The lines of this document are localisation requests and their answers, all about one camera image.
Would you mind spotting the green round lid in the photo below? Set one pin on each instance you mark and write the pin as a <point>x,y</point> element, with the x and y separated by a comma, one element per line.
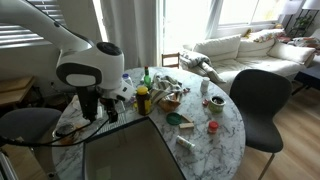
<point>174,118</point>

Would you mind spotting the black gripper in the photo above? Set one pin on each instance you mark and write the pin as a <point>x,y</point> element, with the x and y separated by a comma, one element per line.
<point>108,104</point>

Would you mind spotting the small red object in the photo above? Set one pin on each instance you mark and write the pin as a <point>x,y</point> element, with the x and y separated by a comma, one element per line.
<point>205,102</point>

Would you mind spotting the small jar red lid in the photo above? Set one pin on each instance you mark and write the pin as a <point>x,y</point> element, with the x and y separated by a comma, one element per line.
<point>213,126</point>

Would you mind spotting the brown paper bag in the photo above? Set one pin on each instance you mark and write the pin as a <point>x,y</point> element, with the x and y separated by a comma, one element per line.
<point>168,104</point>

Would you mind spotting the wooden chair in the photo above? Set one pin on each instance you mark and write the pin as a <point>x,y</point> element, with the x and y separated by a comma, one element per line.
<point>170,60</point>

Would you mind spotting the brown jar yellow lid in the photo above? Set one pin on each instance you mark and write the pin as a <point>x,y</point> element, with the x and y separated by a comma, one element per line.
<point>143,101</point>

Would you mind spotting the clear plastic container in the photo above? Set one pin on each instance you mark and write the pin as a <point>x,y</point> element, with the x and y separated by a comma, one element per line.
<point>121,116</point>

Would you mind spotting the green house plant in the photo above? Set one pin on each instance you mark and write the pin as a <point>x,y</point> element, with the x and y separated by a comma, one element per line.
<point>303,21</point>

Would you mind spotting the black coffee table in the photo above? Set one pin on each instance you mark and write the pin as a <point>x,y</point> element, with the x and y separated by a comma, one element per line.
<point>308,78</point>

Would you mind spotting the small wooden block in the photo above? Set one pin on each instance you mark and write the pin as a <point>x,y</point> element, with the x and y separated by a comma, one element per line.
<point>186,125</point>

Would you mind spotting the grey round chair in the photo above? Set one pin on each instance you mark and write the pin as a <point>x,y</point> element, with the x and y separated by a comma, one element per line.
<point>26,123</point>

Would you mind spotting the white curtain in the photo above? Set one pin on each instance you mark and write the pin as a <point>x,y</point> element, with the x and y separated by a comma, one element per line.
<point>130,30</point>

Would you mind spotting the white sofa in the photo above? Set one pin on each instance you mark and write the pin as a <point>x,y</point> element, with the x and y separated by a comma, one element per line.
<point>253,63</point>

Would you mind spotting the yellow can dark inside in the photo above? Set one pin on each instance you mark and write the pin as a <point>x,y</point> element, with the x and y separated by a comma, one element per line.
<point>65,130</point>

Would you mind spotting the black shell chair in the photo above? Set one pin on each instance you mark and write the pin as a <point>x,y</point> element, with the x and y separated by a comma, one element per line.
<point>260,110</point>

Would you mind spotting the dark ceramic mug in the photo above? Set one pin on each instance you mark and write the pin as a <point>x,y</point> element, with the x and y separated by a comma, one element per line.
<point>216,104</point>

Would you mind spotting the white lamp shade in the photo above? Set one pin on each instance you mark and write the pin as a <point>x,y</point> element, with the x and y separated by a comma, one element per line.
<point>311,4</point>
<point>291,6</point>

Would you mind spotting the small white pill bottle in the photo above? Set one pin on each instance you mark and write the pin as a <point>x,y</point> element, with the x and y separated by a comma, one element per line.
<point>204,85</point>

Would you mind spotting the floral pillow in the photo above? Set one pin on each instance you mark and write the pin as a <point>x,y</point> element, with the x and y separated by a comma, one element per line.
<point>266,35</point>

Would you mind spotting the white window blinds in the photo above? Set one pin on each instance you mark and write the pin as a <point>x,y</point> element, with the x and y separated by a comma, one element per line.
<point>20,35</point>

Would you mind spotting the thin wooden stick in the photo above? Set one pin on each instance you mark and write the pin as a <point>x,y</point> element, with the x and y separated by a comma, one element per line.
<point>187,118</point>

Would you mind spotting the folded grey white blanket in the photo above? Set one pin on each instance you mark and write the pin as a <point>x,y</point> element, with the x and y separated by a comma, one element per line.
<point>196,60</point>

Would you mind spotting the navy blue shoe box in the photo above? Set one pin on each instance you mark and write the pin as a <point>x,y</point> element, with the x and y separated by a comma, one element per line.
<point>133,156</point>

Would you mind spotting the wooden desk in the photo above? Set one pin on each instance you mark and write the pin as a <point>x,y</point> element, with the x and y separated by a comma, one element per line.
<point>15,90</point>

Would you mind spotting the black wrist-mounted block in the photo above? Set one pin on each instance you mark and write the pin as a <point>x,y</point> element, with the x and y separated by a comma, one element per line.
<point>88,103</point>

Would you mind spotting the green glass bottle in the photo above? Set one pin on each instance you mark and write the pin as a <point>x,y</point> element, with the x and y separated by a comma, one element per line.
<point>147,79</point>

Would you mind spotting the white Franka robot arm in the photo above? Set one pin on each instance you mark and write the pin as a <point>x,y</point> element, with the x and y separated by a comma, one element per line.
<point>90,60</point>

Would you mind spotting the white green tube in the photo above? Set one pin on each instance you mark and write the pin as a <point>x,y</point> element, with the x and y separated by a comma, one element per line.
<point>185,142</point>

